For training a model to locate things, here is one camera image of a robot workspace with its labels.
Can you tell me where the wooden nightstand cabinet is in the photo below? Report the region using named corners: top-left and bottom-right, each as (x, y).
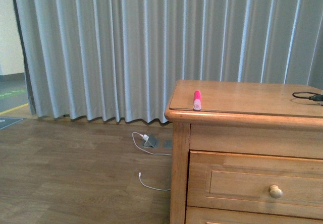
top-left (165, 80), bottom-right (322, 223)

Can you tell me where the wooden drawer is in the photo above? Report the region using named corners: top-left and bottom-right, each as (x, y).
top-left (185, 206), bottom-right (322, 223)
top-left (187, 151), bottom-right (322, 220)

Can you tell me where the black cable on nightstand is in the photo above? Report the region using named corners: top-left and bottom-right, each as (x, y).
top-left (292, 91), bottom-right (323, 103)

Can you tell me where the grey floor sign mat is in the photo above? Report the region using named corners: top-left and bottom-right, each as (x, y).
top-left (0, 117), bottom-right (24, 130)

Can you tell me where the round wooden drawer knob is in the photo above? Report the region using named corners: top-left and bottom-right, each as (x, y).
top-left (268, 185), bottom-right (283, 199)

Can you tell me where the open floor outlet box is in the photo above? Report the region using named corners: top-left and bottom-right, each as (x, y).
top-left (142, 134), bottom-right (159, 148)

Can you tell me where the white charger plug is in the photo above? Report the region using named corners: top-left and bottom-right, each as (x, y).
top-left (140, 134), bottom-right (149, 141)

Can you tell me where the white charger cable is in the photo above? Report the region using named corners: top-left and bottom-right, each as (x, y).
top-left (132, 132), bottom-right (173, 192)

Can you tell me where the pink marker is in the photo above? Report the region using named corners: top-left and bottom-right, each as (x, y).
top-left (193, 90), bottom-right (201, 111)

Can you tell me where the closed floor outlet cover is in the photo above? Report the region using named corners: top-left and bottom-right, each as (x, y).
top-left (164, 140), bottom-right (173, 149)

